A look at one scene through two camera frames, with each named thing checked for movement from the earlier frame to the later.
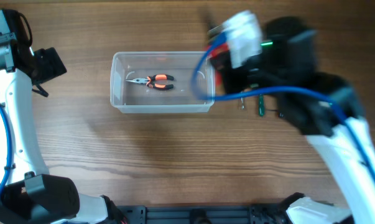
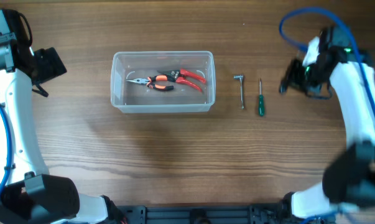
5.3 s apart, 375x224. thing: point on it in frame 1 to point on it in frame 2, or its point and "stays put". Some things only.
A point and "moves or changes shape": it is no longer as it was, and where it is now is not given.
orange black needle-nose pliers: [152, 78] stays put
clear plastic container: [161, 82] stays put
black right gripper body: [255, 71] to [306, 78]
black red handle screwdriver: [280, 114] moves or changes shape
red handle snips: [215, 49] to [175, 75]
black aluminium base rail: [262, 214] stays put
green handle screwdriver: [261, 104] stays put
